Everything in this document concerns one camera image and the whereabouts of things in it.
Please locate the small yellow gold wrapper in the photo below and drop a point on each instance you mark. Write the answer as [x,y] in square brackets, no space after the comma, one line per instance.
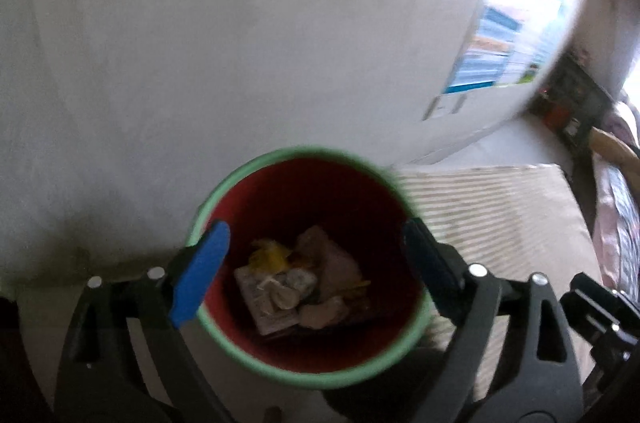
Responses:
[269,258]

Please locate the pink wrapper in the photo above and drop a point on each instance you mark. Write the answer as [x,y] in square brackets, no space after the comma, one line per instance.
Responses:
[341,293]

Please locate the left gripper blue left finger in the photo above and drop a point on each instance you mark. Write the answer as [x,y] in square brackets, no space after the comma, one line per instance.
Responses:
[190,273]

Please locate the white chart wall poster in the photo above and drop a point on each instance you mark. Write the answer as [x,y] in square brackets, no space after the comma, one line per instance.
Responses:
[536,25]

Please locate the red bin with green rim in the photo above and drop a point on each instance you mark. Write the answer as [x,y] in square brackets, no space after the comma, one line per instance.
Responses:
[278,196]

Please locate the green chart wall poster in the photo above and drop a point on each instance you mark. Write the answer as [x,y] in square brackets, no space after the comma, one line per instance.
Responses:
[533,69]

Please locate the blue pinyin wall poster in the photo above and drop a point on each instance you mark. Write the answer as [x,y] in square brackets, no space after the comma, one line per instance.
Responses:
[484,59]

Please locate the white strawberry carton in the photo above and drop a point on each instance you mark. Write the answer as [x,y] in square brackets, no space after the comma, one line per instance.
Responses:
[268,317]

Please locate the striped woven table mat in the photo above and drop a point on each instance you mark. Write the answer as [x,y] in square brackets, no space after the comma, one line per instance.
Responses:
[515,220]

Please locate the dark wooden shelf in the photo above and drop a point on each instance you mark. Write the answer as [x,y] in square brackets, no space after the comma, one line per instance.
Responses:
[570,103]

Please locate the beige silver wrapper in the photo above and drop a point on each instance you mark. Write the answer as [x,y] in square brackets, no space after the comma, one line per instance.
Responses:
[287,290]

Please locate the white wall socket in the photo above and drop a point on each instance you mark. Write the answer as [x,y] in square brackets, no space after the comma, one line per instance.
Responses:
[444,105]

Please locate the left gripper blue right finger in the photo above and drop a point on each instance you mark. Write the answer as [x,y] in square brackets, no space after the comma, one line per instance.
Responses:
[441,269]

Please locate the bed with plaid sheet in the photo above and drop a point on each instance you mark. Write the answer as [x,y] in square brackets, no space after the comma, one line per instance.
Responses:
[615,233]

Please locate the brown plush toy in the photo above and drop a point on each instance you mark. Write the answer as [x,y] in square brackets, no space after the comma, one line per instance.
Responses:
[613,150]

